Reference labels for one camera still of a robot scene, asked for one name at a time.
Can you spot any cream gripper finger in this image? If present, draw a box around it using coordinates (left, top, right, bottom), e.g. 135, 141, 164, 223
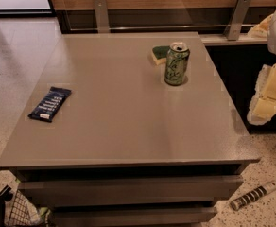
248, 14, 272, 38
247, 63, 276, 126

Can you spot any green and yellow sponge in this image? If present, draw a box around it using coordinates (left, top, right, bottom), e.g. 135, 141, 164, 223
151, 45, 169, 65

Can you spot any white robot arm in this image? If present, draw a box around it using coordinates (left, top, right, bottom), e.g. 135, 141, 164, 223
247, 10, 276, 126

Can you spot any blue rxbar blueberry wrapper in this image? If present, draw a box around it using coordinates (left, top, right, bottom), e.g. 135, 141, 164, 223
28, 87, 72, 123

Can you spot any green soda can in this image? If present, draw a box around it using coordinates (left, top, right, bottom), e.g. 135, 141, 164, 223
164, 42, 190, 86

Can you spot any upper grey drawer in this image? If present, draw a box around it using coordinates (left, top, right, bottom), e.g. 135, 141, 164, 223
19, 175, 243, 207

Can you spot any grey drawer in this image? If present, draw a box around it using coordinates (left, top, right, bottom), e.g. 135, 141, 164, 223
19, 175, 243, 207
53, 207, 216, 227

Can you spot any lower grey drawer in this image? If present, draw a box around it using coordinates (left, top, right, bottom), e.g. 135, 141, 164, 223
53, 207, 216, 227

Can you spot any grey drawer cabinet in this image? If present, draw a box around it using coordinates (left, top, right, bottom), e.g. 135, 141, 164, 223
0, 32, 259, 215

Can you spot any right metal bracket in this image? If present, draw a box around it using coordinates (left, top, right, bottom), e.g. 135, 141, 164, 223
224, 0, 251, 41

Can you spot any metal bracket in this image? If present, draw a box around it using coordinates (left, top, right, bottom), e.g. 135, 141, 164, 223
93, 0, 110, 33
224, 0, 251, 41

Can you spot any striped black white handle tool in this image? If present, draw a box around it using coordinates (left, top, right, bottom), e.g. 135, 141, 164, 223
230, 182, 276, 211

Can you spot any left metal bracket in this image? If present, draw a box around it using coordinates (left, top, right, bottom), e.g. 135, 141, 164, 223
93, 0, 110, 33

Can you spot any horizontal metal rail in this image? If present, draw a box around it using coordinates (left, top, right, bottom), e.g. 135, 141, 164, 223
69, 24, 255, 34

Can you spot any wire mesh basket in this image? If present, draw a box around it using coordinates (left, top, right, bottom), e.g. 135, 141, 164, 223
6, 190, 43, 227

